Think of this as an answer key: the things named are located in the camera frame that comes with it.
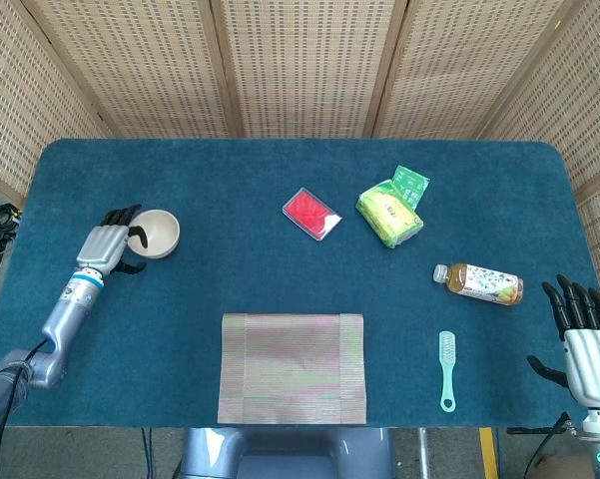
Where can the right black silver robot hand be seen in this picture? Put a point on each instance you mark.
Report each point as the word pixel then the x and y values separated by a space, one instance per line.
pixel 594 369

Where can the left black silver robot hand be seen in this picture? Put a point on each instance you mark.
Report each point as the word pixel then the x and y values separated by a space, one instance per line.
pixel 102 247

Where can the beige round bowl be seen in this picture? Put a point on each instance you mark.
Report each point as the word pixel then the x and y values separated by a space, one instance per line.
pixel 162 234

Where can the beige woven placemat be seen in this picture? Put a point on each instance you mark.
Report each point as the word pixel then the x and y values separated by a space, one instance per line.
pixel 289 369

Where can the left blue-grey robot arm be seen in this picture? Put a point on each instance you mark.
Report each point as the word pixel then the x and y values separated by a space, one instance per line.
pixel 65 319

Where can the black flat bar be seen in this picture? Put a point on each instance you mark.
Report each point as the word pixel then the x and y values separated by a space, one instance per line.
pixel 529 430

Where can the blue carpet table cover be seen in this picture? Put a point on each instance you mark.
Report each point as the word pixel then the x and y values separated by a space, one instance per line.
pixel 229 274

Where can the yellow floor tape strip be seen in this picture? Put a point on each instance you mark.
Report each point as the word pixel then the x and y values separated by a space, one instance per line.
pixel 489 454

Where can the tea bottle with printed label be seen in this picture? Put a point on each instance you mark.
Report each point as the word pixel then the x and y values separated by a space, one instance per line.
pixel 479 283

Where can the mint green plastic brush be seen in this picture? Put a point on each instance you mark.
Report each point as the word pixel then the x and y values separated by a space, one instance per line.
pixel 447 359

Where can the woven bamboo screen panel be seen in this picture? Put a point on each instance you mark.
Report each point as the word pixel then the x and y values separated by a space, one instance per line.
pixel 145 65
pixel 459 65
pixel 579 125
pixel 304 65
pixel 10 100

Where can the metal table leg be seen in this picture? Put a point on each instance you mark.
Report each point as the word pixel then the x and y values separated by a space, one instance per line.
pixel 422 454

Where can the clear case with red cards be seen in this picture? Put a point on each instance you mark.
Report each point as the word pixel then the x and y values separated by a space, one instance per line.
pixel 307 212

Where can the yellow green tissue pack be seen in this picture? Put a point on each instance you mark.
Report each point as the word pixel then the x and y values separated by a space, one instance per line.
pixel 389 214

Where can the green sachet packet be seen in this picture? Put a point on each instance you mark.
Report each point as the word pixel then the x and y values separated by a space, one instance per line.
pixel 412 182

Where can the blue-grey robot torso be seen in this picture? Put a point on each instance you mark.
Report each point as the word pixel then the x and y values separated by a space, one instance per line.
pixel 279 454

